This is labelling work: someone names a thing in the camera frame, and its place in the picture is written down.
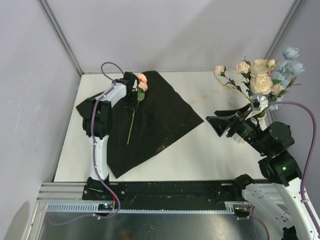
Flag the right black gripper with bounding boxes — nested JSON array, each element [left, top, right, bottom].
[[204, 102, 270, 155]]

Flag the pink rose stem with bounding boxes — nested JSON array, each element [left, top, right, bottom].
[[126, 73, 148, 145]]

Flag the cream ribbon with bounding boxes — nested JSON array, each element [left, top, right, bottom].
[[188, 65, 248, 106]]

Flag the large cream rose stem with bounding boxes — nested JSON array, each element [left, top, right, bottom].
[[249, 59, 276, 95]]

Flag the single peach rose stem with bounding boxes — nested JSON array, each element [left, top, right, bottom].
[[268, 76, 301, 101]]

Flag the black wrapping paper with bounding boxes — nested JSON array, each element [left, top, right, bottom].
[[76, 70, 205, 180]]

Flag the cream small rose spray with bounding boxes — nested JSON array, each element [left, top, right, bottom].
[[212, 56, 251, 100]]

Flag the blue flower stem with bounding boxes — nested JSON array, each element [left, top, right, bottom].
[[269, 46, 305, 102]]

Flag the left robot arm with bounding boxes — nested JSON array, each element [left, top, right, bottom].
[[76, 72, 139, 181]]

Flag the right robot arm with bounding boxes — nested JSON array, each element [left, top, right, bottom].
[[206, 103, 320, 240]]

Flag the white ribbed vase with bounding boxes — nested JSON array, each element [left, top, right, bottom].
[[233, 113, 267, 146]]

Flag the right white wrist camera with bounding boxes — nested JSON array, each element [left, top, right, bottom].
[[246, 92, 268, 120]]

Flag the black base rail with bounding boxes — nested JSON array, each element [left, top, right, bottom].
[[82, 178, 262, 211]]

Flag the aluminium frame rails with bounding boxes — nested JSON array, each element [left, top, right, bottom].
[[37, 71, 311, 240]]

